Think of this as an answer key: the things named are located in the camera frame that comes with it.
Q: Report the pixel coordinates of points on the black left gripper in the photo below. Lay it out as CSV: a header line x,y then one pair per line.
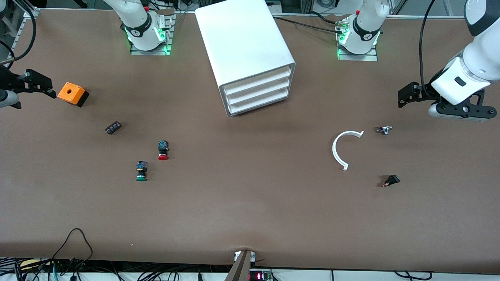
x,y
423,92

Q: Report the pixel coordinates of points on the white plastic drawer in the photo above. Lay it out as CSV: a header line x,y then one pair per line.
x,y
258,81
258,91
258,101

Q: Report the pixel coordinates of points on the small red display device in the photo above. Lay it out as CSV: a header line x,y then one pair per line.
x,y
259,276

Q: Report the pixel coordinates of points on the green mushroom push button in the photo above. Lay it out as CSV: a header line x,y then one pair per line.
x,y
141,171

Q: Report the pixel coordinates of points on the red mushroom push button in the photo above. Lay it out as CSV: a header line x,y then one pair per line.
x,y
163,150

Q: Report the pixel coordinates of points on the black left camera bracket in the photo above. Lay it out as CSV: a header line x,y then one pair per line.
x,y
466,109

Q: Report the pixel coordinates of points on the orange box with black base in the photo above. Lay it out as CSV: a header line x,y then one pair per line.
x,y
70,93

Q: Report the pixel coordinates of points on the small metal toggle switch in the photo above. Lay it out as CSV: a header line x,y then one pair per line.
x,y
384,130

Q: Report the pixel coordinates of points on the brown camera mount post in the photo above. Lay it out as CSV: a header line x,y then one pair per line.
x,y
240,267

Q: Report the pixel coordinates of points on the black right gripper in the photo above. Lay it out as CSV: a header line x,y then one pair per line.
x,y
11,80

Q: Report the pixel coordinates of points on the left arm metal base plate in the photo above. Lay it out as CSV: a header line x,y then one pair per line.
x,y
357,57

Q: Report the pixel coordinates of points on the small black connector block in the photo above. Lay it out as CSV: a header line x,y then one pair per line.
x,y
113,127

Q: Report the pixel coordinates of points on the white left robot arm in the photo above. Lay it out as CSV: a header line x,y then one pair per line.
x,y
474,54

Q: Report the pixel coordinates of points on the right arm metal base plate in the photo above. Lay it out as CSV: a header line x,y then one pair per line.
x,y
169,39

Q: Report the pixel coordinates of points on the white curved plastic piece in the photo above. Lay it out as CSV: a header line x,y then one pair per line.
x,y
335,150

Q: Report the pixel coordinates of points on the small black rocker switch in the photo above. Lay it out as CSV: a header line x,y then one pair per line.
x,y
391,180

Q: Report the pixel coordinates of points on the aluminium frame rail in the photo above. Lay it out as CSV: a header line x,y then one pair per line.
x,y
16,39

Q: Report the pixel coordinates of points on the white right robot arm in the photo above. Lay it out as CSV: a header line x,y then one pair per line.
x,y
140,27

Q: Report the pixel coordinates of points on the white drawer cabinet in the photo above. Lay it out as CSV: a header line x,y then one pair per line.
x,y
242,35

